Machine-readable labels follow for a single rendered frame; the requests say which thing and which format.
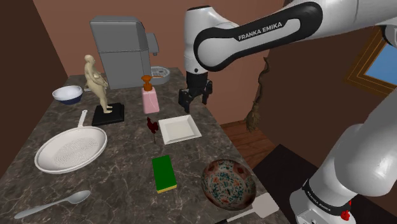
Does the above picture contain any grey coffee machine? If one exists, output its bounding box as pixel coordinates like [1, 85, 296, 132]
[89, 15, 172, 91]

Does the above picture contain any white square plate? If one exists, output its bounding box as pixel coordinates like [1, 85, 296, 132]
[157, 114, 203, 146]

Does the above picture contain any beige figurine on black base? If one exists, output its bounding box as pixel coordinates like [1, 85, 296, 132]
[83, 54, 125, 127]

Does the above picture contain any green sponge with yellow underside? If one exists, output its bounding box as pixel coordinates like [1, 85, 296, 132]
[151, 155, 178, 194]

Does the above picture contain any pink soap dispenser orange pump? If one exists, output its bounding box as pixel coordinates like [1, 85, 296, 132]
[141, 74, 161, 115]

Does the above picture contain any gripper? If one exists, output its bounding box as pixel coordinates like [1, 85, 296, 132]
[178, 71, 214, 115]

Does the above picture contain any wooden framed window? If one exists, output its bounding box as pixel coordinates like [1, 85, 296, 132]
[343, 27, 397, 97]

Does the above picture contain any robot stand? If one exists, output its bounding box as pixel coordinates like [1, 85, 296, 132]
[252, 143, 397, 224]

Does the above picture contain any speckled patterned bowl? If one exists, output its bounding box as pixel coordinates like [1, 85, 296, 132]
[200, 158, 258, 212]

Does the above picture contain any grey spoon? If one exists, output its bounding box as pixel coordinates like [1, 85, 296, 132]
[13, 190, 92, 220]

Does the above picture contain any white bowl with blue outside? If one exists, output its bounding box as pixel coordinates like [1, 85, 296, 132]
[52, 85, 84, 106]

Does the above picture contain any dark red flower ornament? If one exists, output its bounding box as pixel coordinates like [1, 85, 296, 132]
[146, 116, 160, 144]

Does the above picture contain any white perforated pan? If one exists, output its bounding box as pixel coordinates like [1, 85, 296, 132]
[34, 109, 108, 175]

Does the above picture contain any white spatula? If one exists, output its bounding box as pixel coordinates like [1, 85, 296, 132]
[225, 192, 280, 223]

